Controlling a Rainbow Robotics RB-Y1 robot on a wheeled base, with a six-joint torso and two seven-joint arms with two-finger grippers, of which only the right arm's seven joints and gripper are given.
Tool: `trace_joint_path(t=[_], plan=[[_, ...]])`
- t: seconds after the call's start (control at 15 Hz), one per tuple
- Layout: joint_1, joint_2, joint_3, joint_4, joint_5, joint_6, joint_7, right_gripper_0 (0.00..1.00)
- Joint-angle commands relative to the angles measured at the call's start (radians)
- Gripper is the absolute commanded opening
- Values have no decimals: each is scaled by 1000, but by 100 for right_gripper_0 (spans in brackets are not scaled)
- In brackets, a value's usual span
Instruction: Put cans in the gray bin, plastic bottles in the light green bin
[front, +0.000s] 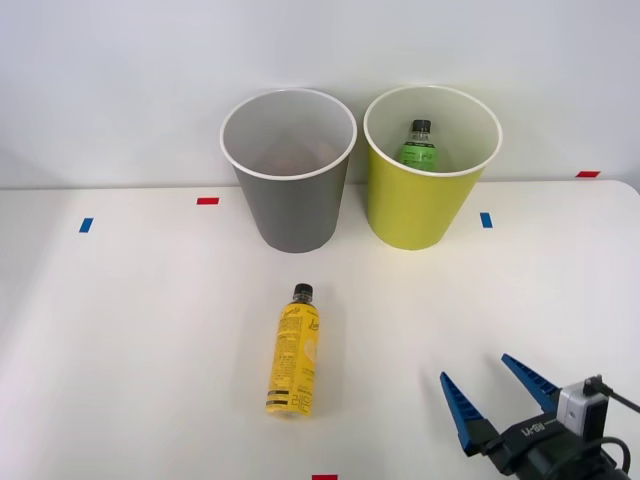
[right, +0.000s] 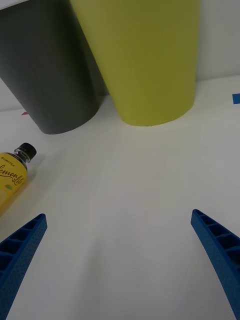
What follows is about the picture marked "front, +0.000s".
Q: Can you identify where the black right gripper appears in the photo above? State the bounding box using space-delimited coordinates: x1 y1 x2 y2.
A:
439 353 627 480

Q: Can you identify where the yellow label plastic bottle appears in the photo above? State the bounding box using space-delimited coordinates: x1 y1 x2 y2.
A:
263 282 322 420

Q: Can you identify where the yellow-green plastic waste bin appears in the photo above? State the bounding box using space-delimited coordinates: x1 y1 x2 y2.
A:
362 84 503 252

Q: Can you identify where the green label plastic bottle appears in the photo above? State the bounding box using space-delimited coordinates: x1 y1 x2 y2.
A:
398 119 441 172

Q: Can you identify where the grey plastic waste bin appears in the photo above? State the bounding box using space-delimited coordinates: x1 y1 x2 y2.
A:
218 87 359 255

